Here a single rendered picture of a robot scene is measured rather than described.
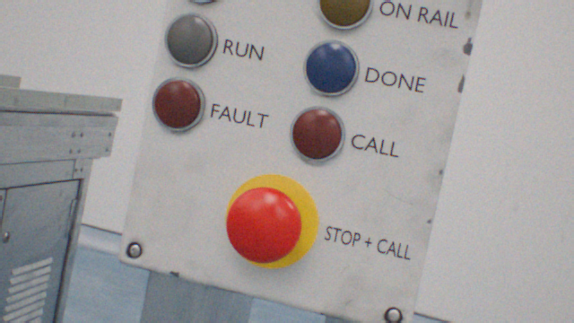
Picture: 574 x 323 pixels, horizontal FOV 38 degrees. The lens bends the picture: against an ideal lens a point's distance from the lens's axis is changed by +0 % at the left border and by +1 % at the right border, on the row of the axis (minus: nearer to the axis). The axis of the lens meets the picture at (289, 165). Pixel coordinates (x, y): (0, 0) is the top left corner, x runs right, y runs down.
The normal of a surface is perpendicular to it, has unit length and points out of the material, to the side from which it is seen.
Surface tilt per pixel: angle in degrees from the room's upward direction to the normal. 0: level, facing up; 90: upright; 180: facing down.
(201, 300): 90
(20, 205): 90
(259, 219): 85
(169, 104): 91
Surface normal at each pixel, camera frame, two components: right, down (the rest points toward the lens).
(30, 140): 0.96, 0.22
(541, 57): -0.27, 0.02
